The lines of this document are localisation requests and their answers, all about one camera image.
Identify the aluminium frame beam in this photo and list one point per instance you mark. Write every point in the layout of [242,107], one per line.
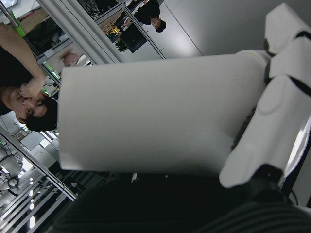
[48,176]

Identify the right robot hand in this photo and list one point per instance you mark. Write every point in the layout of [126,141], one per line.
[170,208]

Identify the aluminium frame post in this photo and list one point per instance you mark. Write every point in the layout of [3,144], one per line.
[80,31]

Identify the white paper cup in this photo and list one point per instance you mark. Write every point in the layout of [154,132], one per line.
[158,109]

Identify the person in black jacket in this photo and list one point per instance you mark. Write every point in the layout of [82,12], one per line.
[148,12]

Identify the person in black t-shirt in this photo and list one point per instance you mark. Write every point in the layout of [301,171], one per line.
[14,68]

